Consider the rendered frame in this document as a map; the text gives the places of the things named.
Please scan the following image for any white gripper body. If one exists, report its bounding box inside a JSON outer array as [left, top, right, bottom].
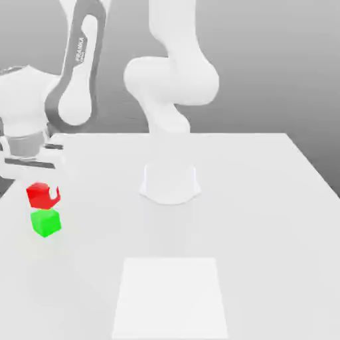
[[0, 150, 66, 185]]

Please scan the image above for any small red cube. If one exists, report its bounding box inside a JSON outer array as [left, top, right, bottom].
[[25, 182, 61, 211]]

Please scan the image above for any small green cube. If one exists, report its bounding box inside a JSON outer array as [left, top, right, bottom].
[[30, 209, 62, 238]]

